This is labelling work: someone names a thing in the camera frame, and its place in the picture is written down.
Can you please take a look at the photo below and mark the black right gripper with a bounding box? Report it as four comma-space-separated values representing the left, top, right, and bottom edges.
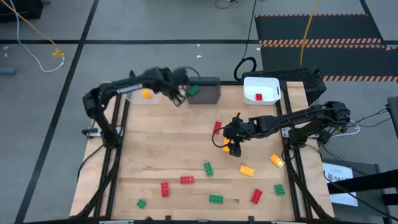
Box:
223, 112, 251, 158

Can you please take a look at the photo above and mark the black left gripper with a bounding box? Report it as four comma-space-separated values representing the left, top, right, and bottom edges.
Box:
155, 67, 190, 108

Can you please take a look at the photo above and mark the grey plastic bin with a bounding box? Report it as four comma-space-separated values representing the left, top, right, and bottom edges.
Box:
185, 77, 222, 105

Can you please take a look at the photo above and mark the clear plastic bin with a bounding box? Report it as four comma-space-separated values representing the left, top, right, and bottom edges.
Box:
125, 88, 162, 105

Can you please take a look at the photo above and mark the white plastic bin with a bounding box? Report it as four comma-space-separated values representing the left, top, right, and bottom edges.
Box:
243, 77, 282, 106

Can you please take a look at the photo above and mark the black hazard-striped mat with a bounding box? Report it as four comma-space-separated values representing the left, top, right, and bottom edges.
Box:
254, 13, 384, 45
260, 44, 398, 82

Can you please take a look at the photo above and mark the black metal beam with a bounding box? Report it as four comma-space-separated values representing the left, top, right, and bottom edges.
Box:
326, 169, 398, 194

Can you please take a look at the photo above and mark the black storage box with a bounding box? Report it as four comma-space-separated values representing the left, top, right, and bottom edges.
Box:
0, 0, 44, 23

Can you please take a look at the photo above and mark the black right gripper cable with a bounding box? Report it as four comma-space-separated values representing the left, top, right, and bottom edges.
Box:
211, 126, 233, 149

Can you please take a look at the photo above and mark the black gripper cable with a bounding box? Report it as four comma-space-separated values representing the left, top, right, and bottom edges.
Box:
183, 65, 201, 78
211, 126, 233, 149

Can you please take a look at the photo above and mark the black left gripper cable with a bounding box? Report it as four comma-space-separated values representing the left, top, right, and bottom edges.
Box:
183, 65, 201, 78

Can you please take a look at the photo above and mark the black aluminium table frame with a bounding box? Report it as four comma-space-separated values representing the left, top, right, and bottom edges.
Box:
74, 80, 335, 224

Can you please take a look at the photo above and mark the thick black cable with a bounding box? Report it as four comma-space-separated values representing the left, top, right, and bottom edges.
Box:
233, 0, 259, 82

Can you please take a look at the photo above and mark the thick white cable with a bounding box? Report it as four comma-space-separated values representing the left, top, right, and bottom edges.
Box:
331, 119, 361, 138

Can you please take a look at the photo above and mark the yellow cable with plug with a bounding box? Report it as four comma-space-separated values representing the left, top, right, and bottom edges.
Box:
0, 0, 65, 58

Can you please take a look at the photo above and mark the thin white cable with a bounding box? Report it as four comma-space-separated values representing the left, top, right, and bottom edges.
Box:
9, 0, 65, 73

